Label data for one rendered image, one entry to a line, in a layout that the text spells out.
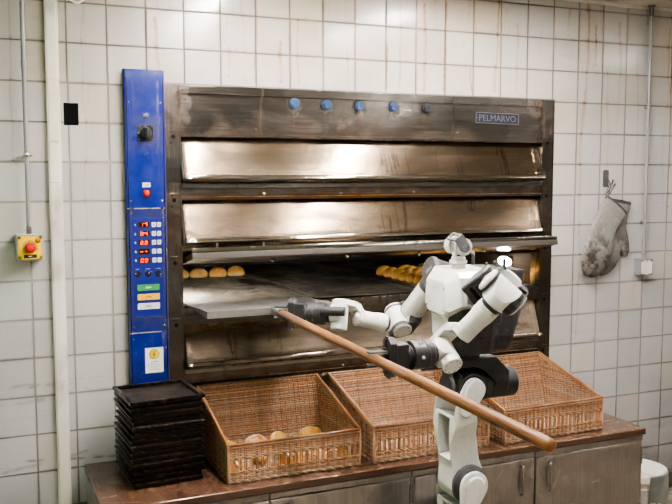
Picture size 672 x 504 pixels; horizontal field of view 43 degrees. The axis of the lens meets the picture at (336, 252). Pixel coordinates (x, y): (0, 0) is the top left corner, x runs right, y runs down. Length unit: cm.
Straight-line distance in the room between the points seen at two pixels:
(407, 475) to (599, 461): 97
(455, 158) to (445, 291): 123
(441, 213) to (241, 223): 98
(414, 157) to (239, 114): 85
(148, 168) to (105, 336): 70
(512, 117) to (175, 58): 166
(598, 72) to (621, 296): 117
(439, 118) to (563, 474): 170
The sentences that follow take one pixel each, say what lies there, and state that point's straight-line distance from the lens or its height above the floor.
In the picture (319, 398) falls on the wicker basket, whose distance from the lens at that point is 380.
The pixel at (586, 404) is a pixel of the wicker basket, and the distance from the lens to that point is 403.
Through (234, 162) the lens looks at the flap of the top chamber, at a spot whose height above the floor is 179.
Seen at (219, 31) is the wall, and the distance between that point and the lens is 365.
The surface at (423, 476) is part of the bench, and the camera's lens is 357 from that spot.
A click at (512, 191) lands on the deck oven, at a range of 424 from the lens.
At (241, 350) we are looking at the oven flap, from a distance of 369.
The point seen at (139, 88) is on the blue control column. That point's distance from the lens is 351.
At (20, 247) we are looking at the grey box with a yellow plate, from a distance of 341.
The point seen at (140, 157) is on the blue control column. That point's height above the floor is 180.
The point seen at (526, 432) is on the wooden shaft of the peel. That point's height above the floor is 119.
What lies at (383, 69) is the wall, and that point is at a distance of 390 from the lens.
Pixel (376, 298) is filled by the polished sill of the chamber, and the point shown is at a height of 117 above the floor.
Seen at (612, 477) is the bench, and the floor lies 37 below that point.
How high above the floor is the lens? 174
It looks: 5 degrees down
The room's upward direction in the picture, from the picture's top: straight up
